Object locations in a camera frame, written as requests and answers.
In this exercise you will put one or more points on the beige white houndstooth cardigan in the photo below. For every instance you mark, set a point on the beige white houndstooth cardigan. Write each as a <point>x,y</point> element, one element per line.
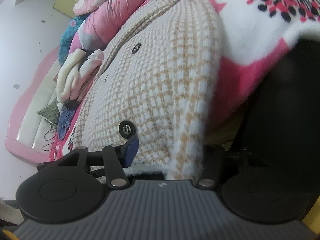
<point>158,77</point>

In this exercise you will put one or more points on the blue crumpled cloth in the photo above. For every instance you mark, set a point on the blue crumpled cloth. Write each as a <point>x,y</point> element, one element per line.
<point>67,37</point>

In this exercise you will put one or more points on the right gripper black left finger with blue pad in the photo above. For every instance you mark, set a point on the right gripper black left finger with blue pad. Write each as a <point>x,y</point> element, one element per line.
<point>74,186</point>

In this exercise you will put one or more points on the green patterned pillow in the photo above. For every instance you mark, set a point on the green patterned pillow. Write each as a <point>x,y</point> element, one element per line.
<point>50,113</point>

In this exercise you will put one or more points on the blue denim garment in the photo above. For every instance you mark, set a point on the blue denim garment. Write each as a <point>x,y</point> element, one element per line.
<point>64,123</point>

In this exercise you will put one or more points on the white fleece blanket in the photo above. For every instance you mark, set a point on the white fleece blanket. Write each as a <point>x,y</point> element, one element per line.
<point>68,75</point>

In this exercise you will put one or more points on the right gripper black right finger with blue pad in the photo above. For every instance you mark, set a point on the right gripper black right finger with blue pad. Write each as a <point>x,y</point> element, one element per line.
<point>250,190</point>

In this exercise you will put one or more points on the pink bed headboard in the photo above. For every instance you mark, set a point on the pink bed headboard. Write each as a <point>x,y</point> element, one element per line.
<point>27,136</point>

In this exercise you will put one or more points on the white shirt under blanket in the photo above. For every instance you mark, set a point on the white shirt under blanket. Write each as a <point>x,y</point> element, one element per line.
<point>85,71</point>

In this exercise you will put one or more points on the pink floral bed sheet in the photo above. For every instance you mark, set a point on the pink floral bed sheet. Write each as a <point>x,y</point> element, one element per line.
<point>254,35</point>

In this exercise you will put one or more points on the pink grey floral duvet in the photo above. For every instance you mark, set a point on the pink grey floral duvet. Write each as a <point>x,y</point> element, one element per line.
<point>102,25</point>

